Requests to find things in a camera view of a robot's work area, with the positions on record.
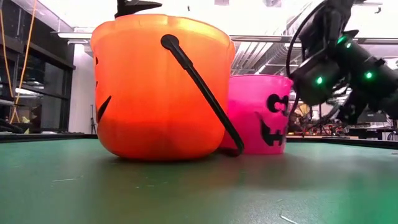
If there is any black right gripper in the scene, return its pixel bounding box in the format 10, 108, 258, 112
290, 49, 343, 107

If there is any pink pumpkin bucket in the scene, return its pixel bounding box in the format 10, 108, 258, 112
219, 73, 294, 156

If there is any orange pumpkin bucket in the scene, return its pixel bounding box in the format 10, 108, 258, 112
90, 14, 246, 161

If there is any black tripod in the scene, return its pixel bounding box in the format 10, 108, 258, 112
89, 104, 98, 135

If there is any green table mat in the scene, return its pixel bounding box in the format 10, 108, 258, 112
0, 138, 398, 224

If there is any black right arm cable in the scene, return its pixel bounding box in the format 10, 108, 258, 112
285, 0, 327, 110

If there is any yellow hanging cable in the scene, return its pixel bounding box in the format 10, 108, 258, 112
0, 0, 38, 124

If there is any black metal table frame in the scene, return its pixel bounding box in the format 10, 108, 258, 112
0, 133, 398, 150

